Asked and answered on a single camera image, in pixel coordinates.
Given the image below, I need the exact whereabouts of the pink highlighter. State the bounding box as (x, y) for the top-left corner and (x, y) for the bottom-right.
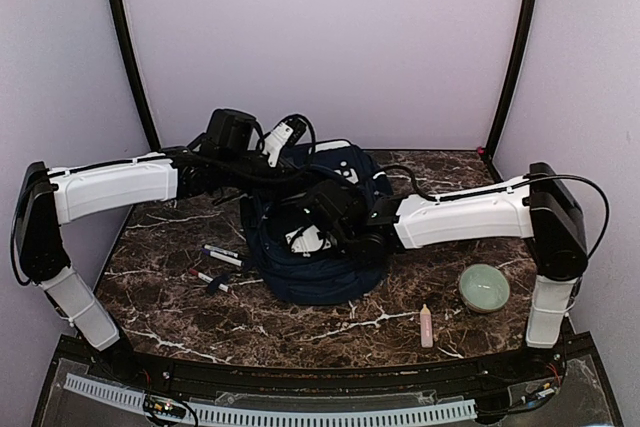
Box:
(419, 304), (434, 348)

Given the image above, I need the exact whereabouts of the near green ceramic bowl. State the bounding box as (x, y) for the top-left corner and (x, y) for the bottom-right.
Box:
(458, 264), (511, 314)

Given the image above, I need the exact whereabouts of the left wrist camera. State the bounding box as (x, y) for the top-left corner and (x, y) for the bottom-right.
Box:
(261, 115), (307, 168)

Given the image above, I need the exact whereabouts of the right black frame post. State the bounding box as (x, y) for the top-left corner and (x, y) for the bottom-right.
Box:
(482, 0), (536, 164)

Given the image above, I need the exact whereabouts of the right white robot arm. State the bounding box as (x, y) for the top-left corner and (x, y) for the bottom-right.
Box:
(297, 162), (597, 349)

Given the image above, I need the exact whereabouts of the left black frame post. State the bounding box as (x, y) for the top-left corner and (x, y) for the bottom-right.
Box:
(108, 0), (161, 150)

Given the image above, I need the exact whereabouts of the white slotted cable duct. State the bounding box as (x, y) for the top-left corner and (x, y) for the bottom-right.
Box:
(63, 374), (478, 426)

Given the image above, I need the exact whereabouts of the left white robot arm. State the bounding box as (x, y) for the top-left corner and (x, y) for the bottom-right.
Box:
(9, 108), (314, 353)

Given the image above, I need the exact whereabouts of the black frame post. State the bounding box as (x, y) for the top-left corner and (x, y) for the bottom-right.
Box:
(482, 0), (536, 164)
(108, 0), (161, 150)

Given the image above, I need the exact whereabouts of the blue cap marker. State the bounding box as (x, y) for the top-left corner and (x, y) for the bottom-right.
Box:
(202, 244), (247, 268)

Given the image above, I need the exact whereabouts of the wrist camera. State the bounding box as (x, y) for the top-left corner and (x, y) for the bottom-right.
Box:
(284, 225), (333, 257)
(261, 115), (307, 168)

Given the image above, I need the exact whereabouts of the navy blue student backpack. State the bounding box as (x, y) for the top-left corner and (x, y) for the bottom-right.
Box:
(240, 140), (393, 305)

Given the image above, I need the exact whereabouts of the red cap marker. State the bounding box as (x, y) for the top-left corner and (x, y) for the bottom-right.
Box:
(188, 268), (230, 296)

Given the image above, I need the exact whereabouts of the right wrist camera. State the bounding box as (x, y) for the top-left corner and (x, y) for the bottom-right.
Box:
(284, 225), (333, 257)

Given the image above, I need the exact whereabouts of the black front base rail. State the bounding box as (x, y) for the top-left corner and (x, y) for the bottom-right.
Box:
(54, 334), (596, 401)

